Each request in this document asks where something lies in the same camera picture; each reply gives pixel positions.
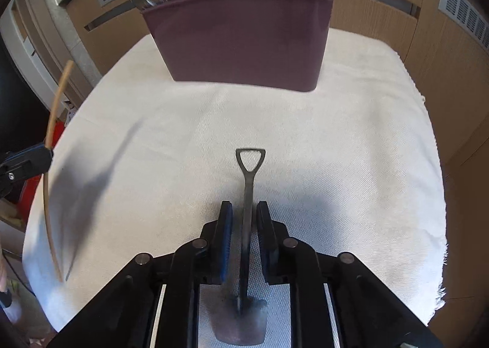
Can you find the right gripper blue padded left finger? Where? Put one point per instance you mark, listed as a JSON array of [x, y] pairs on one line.
[[221, 242]]

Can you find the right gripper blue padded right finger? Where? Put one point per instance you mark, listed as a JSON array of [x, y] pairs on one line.
[[268, 244]]

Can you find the metal shovel-shaped spoon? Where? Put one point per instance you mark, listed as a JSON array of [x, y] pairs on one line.
[[239, 319]]

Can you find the white table cloth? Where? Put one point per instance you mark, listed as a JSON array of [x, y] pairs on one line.
[[191, 214]]

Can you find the maroon plastic utensil holder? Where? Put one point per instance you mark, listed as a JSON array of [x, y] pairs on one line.
[[271, 43]]

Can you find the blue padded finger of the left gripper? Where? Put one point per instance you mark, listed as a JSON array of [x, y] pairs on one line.
[[17, 167]]

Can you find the small grey vent grille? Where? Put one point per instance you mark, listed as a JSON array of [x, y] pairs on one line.
[[468, 18]]

